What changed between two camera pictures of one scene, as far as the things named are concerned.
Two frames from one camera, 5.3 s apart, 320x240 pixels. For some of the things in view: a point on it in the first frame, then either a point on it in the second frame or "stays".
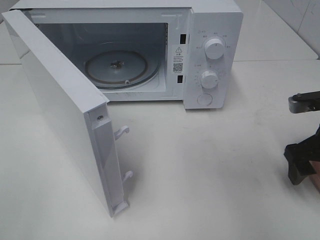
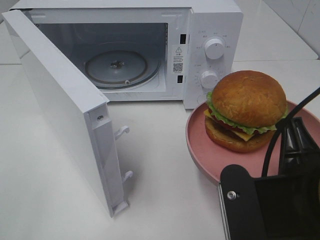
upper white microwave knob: [214, 49] stays
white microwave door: [80, 108] stays
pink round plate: [315, 177] -> [311, 118]
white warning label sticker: [178, 58] stays
